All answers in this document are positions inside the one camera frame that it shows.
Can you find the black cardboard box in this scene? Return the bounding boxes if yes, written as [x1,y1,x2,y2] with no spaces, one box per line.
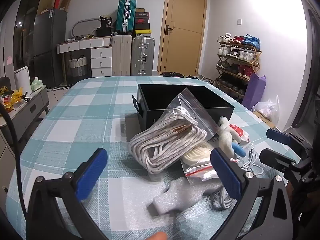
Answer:
[132,84,235,130]

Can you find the green tissue pack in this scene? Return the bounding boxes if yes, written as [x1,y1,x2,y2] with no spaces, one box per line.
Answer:
[30,77,43,92]

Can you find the white cable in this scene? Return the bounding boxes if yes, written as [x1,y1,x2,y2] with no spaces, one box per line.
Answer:
[210,142,264,209]

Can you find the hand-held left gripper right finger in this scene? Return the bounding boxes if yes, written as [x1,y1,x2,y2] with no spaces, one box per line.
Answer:
[210,147,293,240]

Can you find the dark glass cabinet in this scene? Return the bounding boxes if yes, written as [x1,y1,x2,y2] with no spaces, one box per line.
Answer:
[12,0,48,68]

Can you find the purple bag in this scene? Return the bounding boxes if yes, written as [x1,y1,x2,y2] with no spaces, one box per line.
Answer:
[241,73,267,110]

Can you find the black cable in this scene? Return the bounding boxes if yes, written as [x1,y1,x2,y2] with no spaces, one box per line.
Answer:
[0,102,28,220]

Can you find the teal suitcase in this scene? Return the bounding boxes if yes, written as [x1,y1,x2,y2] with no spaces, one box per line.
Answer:
[115,0,137,33]

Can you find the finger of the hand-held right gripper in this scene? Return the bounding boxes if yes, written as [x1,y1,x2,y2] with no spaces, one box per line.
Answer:
[266,128,312,153]
[259,149,304,174]

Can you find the wooden shoe rack with shoes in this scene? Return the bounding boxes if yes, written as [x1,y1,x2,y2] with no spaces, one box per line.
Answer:
[215,32,262,98]

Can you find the grey side table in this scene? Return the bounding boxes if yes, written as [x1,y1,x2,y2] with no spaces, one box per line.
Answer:
[0,85,50,140]

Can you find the scattered dark shoes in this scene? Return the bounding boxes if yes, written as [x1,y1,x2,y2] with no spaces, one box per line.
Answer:
[162,71,215,85]

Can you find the person's left hand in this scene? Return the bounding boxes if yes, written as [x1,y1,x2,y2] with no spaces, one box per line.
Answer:
[144,231,168,240]

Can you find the beige suitcase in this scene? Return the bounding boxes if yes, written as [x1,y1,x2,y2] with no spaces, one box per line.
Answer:
[112,35,132,77]

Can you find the grey refrigerator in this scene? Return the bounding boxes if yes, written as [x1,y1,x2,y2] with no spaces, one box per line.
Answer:
[33,8,68,85]

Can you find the brown cardboard box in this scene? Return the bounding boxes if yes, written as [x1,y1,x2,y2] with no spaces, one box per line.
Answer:
[252,110,277,129]

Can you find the yellow wrapper pile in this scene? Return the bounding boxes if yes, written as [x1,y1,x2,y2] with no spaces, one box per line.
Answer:
[0,85,30,112]

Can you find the black paper bag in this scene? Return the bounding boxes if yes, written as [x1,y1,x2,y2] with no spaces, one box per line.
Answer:
[97,15,117,37]

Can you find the silver suitcase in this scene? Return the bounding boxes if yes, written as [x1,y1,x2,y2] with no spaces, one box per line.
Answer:
[131,37,155,76]

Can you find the white desk with drawers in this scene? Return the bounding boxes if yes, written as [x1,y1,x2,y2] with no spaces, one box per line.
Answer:
[57,37,113,78]

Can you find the white foam piece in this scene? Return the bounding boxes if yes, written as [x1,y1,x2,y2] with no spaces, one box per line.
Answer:
[150,179,223,214]

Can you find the white plush toy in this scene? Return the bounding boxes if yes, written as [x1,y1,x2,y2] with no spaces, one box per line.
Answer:
[216,117,247,158]

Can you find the white plastic bag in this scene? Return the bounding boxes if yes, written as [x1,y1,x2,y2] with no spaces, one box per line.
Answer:
[251,95,280,128]

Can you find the dark tall cabinet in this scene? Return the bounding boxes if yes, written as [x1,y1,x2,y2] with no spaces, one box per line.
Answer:
[291,7,320,130]

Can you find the bag of cream shoelaces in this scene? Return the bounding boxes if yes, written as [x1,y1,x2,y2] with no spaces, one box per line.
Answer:
[180,140,220,185]

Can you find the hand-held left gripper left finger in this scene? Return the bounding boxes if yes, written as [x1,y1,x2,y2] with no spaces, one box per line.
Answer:
[26,148,108,240]

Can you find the white oval frame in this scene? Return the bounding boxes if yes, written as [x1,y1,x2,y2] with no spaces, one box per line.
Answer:
[72,18,102,37]

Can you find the white appliance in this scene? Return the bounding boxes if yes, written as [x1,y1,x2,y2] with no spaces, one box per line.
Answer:
[14,66,32,95]

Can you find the red and white packet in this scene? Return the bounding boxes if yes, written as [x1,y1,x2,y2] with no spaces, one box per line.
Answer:
[229,124,250,143]

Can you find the bag of grey shoelaces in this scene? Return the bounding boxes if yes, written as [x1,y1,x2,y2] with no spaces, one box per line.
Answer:
[128,87,223,175]

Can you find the tan wooden door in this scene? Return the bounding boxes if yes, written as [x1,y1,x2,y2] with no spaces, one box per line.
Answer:
[159,0,208,75]

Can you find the woven laundry basket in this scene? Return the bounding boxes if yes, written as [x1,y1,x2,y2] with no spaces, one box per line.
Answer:
[69,56,87,77]

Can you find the black and red shoe box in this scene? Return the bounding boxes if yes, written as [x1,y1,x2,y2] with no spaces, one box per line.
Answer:
[135,12,150,24]

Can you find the striped floor mat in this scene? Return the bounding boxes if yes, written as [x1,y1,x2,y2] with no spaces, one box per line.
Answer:
[45,86,73,92]

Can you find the teal checked tablecloth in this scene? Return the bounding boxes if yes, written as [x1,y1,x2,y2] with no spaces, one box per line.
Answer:
[5,76,300,240]

